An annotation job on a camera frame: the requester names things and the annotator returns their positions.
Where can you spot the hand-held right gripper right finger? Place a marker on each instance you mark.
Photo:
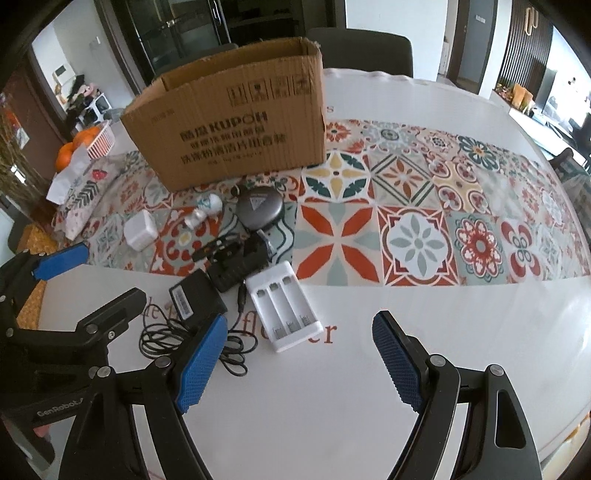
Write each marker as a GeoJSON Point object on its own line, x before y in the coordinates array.
{"type": "Point", "coordinates": [397, 360]}

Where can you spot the vase of dried red flowers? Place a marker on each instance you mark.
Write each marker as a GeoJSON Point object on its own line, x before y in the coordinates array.
{"type": "Point", "coordinates": [11, 138]}

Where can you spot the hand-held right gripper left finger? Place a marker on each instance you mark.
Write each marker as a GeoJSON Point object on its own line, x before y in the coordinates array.
{"type": "Point", "coordinates": [203, 364]}

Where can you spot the white battery charger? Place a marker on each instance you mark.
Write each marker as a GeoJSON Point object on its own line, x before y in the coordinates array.
{"type": "Point", "coordinates": [281, 314]}

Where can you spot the flat screen television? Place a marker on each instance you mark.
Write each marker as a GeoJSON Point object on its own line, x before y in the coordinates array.
{"type": "Point", "coordinates": [547, 90]}

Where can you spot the white cube charger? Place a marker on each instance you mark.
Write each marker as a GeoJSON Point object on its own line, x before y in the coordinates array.
{"type": "Point", "coordinates": [141, 230]}

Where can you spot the black glass sliding door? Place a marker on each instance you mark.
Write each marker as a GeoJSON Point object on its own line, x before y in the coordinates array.
{"type": "Point", "coordinates": [184, 27]}

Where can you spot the dark interior door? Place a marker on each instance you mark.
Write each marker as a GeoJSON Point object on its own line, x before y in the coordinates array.
{"type": "Point", "coordinates": [468, 41]}

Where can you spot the brown entrance door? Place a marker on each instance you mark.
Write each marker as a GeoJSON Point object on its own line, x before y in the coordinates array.
{"type": "Point", "coordinates": [41, 115]}

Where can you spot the patterned tissue pack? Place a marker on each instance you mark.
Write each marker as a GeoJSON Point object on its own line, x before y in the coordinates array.
{"type": "Point", "coordinates": [87, 196]}

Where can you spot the white tissue paper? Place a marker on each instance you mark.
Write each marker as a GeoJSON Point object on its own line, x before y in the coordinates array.
{"type": "Point", "coordinates": [62, 184]}

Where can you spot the round grey case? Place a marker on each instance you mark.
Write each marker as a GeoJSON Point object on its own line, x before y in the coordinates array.
{"type": "Point", "coordinates": [258, 207]}

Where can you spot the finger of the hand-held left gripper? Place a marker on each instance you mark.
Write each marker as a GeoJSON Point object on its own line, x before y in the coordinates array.
{"type": "Point", "coordinates": [60, 261]}
{"type": "Point", "coordinates": [120, 307]}

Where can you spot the small black rectangular gadget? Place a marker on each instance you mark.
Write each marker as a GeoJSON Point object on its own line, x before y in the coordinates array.
{"type": "Point", "coordinates": [210, 251]}

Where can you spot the pink white fruit basket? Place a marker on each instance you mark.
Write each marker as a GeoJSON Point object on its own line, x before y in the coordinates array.
{"type": "Point", "coordinates": [101, 141]}

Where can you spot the black battery charger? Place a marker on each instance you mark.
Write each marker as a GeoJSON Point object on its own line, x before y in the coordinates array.
{"type": "Point", "coordinates": [233, 273]}

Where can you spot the white intercom panel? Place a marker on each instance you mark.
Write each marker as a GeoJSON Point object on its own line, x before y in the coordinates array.
{"type": "Point", "coordinates": [61, 74]}

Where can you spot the orange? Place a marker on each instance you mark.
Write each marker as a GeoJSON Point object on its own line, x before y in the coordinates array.
{"type": "Point", "coordinates": [64, 157]}
{"type": "Point", "coordinates": [87, 136]}

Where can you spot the white tablecloth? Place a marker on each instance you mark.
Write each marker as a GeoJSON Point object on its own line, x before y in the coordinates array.
{"type": "Point", "coordinates": [323, 415]}

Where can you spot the brown cardboard box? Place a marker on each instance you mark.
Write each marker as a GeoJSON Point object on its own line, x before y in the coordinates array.
{"type": "Point", "coordinates": [221, 138]}

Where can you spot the white shoe rack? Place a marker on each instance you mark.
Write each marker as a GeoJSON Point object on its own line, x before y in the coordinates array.
{"type": "Point", "coordinates": [92, 104]}

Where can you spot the dark dining chair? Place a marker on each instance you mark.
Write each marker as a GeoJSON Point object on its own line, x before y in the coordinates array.
{"type": "Point", "coordinates": [360, 48]}
{"type": "Point", "coordinates": [194, 60]}

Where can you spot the chair with patterned blanket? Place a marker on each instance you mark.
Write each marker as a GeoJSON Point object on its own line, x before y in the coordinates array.
{"type": "Point", "coordinates": [572, 166]}

